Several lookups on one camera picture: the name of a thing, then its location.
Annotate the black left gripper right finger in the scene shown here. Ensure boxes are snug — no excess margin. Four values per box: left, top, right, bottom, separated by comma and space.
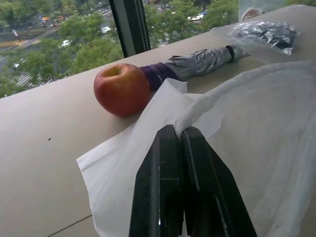
180, 127, 258, 237

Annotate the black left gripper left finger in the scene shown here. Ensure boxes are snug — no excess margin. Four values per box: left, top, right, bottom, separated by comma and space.
128, 124, 185, 237

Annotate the white translucent drawstring bag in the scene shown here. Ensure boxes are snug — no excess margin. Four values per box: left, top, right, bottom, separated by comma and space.
76, 60, 316, 237

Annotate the clear plastic bag with dark item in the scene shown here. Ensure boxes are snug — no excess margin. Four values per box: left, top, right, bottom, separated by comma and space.
212, 20, 302, 56

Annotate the red apple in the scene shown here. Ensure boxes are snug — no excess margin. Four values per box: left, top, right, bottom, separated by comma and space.
93, 63, 151, 117

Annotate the folded grey purple umbrella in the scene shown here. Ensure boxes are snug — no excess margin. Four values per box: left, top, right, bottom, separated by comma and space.
139, 45, 250, 92

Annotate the round red white object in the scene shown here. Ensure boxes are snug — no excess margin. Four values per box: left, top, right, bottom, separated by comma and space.
240, 7, 267, 22

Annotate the black window frame post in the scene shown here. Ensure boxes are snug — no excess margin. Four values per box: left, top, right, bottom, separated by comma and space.
109, 0, 152, 58

